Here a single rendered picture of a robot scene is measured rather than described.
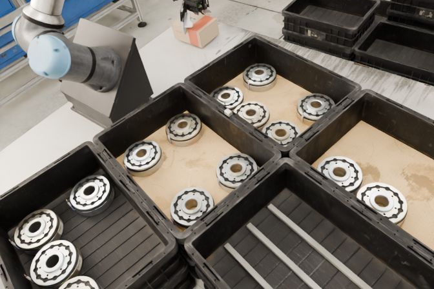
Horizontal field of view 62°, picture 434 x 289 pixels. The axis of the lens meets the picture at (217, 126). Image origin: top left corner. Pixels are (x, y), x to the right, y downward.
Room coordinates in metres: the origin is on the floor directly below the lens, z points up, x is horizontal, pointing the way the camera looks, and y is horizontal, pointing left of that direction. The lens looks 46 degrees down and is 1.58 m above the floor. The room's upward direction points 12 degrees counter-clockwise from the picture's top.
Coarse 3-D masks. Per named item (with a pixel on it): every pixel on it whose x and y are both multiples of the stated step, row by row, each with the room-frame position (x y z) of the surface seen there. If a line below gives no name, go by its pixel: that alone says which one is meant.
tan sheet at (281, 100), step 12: (228, 84) 0.89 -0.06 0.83; (240, 84) 0.88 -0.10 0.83; (276, 84) 0.84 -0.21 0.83; (288, 84) 0.83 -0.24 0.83; (252, 96) 0.81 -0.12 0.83; (264, 96) 0.80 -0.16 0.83; (276, 96) 0.79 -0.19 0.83; (288, 96) 0.78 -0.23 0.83; (300, 96) 0.77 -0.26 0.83; (276, 108) 0.74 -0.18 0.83; (288, 108) 0.73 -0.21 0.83; (276, 120) 0.69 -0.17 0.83; (288, 120) 0.68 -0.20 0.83; (300, 132) 0.63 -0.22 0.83
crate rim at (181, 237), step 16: (160, 96) 0.78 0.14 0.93; (112, 128) 0.69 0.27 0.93; (240, 128) 0.60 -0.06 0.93; (96, 144) 0.64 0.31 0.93; (112, 160) 0.58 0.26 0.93; (272, 160) 0.48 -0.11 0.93; (128, 176) 0.53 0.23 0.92; (256, 176) 0.45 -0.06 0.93; (144, 192) 0.47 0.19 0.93; (192, 224) 0.37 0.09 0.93; (176, 240) 0.35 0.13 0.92
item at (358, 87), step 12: (252, 36) 0.98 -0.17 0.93; (276, 48) 0.89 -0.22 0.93; (216, 60) 0.89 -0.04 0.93; (300, 60) 0.81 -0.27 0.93; (324, 72) 0.74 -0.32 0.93; (192, 84) 0.80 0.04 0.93; (348, 84) 0.68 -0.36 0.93; (204, 96) 0.74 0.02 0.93; (348, 96) 0.63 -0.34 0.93; (228, 108) 0.68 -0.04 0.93; (336, 108) 0.60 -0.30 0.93; (240, 120) 0.63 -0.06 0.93; (324, 120) 0.57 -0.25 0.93; (276, 144) 0.52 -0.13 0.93; (288, 144) 0.52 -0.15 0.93; (288, 156) 0.50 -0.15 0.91
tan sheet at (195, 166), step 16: (160, 128) 0.75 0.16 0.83; (208, 128) 0.71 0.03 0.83; (160, 144) 0.69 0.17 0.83; (192, 144) 0.67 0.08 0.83; (208, 144) 0.65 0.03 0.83; (224, 144) 0.64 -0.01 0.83; (176, 160) 0.62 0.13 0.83; (192, 160) 0.61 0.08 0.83; (208, 160) 0.60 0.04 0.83; (160, 176) 0.58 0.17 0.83; (176, 176) 0.57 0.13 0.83; (192, 176) 0.56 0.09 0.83; (208, 176) 0.55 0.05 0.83; (160, 192) 0.53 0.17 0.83; (176, 192) 0.52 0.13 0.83; (224, 192) 0.49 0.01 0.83; (160, 208) 0.48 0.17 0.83; (192, 208) 0.47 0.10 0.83
